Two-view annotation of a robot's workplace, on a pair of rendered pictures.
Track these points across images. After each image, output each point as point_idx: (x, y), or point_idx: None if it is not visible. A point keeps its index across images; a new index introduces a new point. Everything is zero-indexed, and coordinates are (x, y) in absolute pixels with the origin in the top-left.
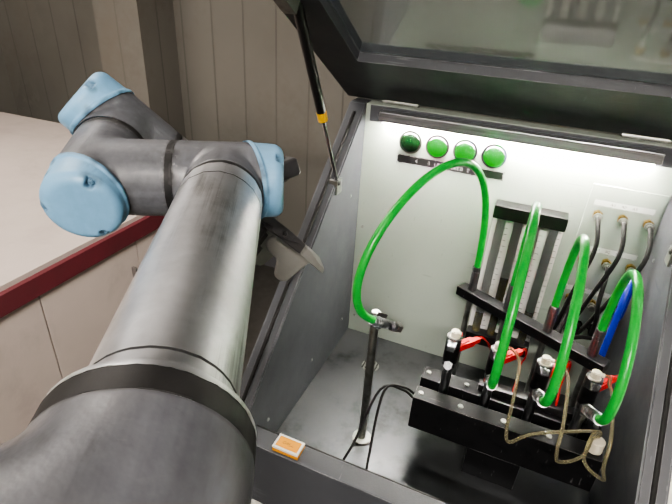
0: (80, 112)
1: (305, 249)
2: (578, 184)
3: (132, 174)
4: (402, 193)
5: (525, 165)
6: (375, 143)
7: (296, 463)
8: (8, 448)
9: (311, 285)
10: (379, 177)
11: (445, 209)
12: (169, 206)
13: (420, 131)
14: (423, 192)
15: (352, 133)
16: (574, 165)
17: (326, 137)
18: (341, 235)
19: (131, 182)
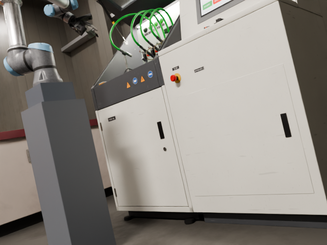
0: None
1: (91, 25)
2: (178, 14)
3: (54, 5)
4: (148, 44)
5: (167, 18)
6: (139, 35)
7: (102, 83)
8: None
9: (119, 65)
10: (143, 43)
11: (157, 41)
12: (59, 8)
13: (146, 25)
14: (152, 40)
15: (130, 32)
16: (175, 10)
17: (116, 28)
18: (133, 59)
19: (54, 6)
